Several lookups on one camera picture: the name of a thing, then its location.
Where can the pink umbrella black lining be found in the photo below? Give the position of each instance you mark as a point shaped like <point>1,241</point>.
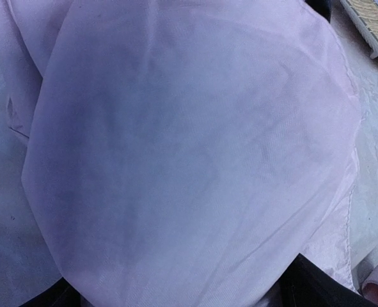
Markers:
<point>177,153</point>

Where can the woven bamboo tray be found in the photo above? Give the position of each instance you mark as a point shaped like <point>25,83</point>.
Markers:
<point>364,15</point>

